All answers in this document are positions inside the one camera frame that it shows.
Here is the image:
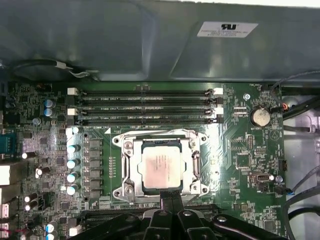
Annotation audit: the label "CPU socket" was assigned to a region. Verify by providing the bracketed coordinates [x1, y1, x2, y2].
[111, 128, 210, 205]

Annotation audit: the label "metal socket cover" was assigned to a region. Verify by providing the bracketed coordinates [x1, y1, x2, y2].
[124, 136, 200, 200]

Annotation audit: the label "green motherboard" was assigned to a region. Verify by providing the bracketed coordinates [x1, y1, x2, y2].
[0, 81, 288, 240]

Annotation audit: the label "black PC case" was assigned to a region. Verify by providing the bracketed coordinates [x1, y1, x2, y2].
[0, 0, 320, 240]

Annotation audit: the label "RAM slot black latches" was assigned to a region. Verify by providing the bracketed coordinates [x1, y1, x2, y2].
[66, 96, 225, 106]

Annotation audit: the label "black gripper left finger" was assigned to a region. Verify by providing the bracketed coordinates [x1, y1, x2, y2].
[66, 191, 174, 240]

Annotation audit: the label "silver coin battery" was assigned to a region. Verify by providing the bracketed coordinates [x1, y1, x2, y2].
[250, 106, 271, 128]

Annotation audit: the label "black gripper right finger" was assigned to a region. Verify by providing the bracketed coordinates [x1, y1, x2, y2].
[172, 189, 279, 240]

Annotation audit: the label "silver CPU plate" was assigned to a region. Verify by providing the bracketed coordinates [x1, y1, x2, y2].
[140, 143, 188, 191]

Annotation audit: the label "metal wire locking lever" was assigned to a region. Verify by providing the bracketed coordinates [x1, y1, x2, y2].
[112, 193, 210, 204]
[112, 129, 207, 142]

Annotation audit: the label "RAM slot white latches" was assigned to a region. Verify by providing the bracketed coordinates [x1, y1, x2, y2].
[66, 106, 225, 116]
[66, 87, 225, 97]

